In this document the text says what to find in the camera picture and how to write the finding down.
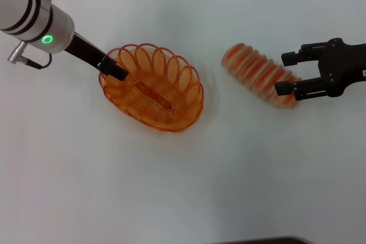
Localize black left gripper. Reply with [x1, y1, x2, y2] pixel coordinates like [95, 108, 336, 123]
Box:
[64, 31, 130, 81]

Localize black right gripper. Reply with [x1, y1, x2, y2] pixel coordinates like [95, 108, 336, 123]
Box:
[274, 37, 366, 102]

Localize orange striped bread loaf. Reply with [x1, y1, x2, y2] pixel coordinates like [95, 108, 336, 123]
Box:
[221, 42, 303, 110]

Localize orange wire basket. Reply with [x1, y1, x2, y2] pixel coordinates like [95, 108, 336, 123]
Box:
[98, 43, 204, 134]

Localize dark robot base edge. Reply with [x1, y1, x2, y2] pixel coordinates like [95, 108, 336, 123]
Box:
[220, 235, 312, 244]

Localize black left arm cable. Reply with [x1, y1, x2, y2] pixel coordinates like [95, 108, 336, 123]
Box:
[7, 41, 53, 69]

